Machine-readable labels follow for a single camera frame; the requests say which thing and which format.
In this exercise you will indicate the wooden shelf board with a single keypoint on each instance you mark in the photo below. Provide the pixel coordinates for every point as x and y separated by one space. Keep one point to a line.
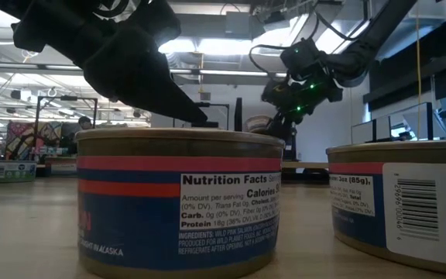
304 165

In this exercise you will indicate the person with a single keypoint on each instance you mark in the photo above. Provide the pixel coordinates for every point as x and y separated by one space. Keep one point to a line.
85 123

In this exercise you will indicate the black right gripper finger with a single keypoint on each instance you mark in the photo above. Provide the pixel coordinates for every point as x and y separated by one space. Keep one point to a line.
287 124

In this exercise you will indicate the grey ceiling box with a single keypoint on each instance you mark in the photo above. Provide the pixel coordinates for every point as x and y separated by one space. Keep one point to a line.
238 25

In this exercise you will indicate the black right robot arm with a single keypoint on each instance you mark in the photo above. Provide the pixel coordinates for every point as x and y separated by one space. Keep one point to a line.
362 54

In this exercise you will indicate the salmon can blue red label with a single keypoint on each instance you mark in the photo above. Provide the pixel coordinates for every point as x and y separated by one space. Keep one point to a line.
130 217
362 217
256 125
58 166

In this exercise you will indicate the long ceiling light fixture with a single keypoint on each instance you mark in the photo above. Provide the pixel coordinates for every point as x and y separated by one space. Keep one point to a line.
230 73

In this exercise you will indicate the black metal rig frame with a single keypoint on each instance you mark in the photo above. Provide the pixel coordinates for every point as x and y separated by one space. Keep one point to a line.
219 104
68 98

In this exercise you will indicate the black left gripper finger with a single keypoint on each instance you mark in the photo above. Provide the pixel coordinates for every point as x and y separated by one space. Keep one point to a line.
138 73

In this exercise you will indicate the colourful patchwork quilt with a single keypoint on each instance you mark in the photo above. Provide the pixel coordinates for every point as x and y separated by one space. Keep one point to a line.
25 135

